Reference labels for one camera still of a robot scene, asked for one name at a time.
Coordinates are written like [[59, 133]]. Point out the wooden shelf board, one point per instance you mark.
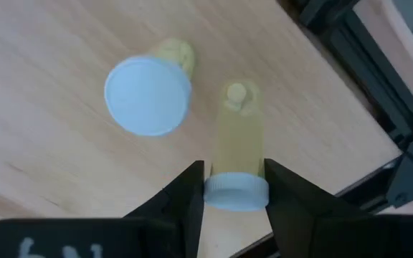
[[66, 161]]

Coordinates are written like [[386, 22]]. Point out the yellow medicine bottle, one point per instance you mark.
[[145, 96], [238, 143]]

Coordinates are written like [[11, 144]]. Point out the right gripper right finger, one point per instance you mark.
[[335, 236]]

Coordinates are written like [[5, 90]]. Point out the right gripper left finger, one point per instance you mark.
[[120, 240]]

